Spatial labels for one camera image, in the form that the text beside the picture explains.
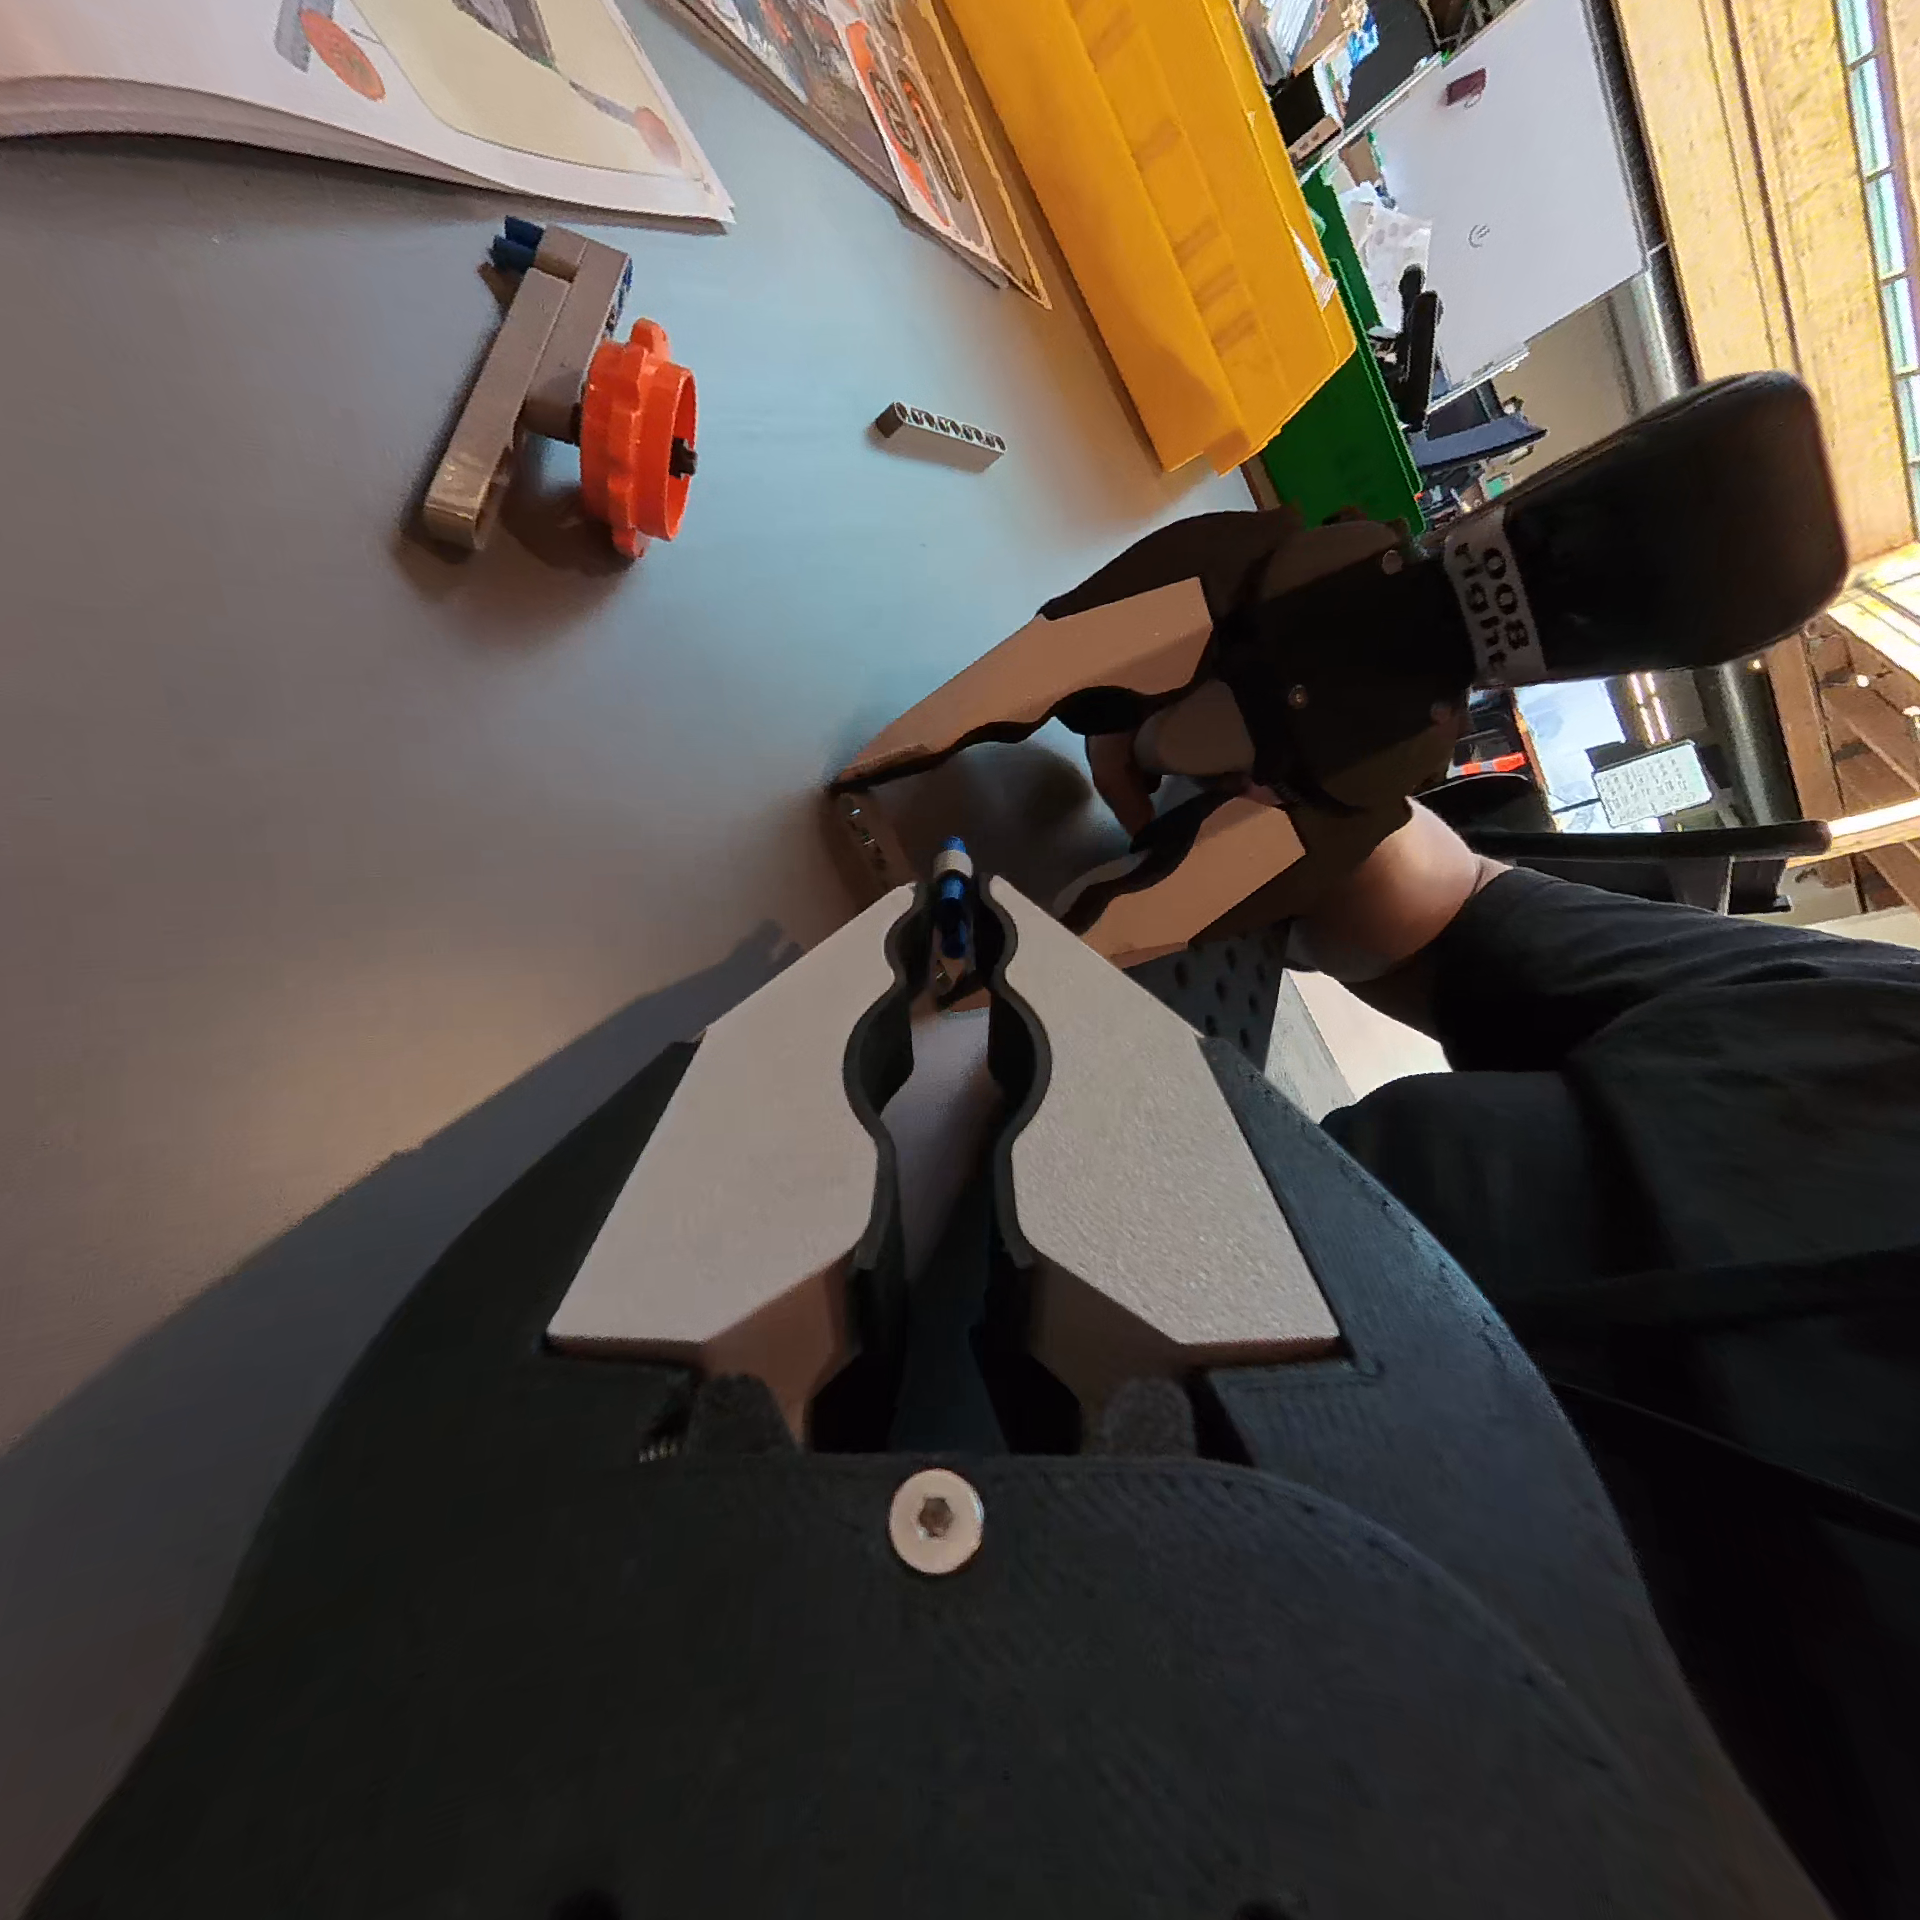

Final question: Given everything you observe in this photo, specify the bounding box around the black perforated mat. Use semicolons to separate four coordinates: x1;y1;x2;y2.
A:
1123;915;1291;1075

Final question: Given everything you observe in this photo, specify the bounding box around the green plastic bin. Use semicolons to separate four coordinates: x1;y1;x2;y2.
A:
1265;166;1425;535

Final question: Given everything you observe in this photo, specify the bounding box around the whiteboard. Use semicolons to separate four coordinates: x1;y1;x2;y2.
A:
1371;0;1651;393

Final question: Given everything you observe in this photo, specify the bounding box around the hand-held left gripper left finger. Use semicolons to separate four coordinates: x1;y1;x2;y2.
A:
544;883;915;1450

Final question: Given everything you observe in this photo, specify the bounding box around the yellow plastic bin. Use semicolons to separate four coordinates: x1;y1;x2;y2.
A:
937;0;1359;474

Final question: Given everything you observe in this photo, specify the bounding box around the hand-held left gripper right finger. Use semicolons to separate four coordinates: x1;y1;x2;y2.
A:
983;876;1343;1450

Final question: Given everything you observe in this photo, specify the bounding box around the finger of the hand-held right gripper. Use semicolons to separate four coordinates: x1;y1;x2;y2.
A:
1048;792;1309;975
830;574;1219;793

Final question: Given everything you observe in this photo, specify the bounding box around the black office chair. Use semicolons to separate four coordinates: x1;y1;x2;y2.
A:
1358;264;1449;436

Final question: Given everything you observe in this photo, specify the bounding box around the orange print leaflet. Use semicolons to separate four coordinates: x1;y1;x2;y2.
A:
667;0;1051;310

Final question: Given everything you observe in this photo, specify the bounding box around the grey beam with blue pins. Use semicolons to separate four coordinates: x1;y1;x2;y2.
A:
928;840;984;1000

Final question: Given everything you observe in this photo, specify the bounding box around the open white instruction booklet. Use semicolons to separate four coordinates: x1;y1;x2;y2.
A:
0;0;735;231

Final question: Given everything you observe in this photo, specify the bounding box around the person's right hand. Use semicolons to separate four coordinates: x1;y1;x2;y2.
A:
1286;803;1507;985

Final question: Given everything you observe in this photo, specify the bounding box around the long grey holed beam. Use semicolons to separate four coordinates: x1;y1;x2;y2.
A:
873;400;1009;474

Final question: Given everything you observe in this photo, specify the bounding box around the orange wheel beam assembly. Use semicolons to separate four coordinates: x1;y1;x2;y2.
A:
411;217;704;564

